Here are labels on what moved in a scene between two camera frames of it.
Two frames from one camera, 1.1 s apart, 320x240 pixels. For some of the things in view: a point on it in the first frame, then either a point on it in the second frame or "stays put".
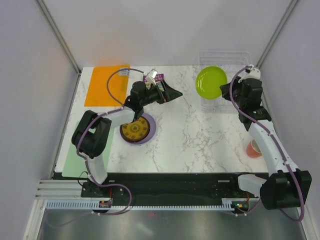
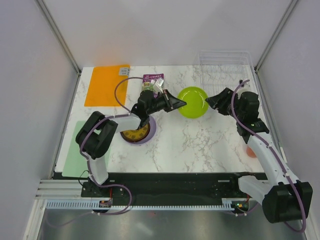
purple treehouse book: [158, 79] stays put
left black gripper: [169, 94] to [174, 102]
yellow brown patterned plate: [136, 131] stays put
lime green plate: [208, 80] to [196, 106]
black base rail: [166, 186] stays put
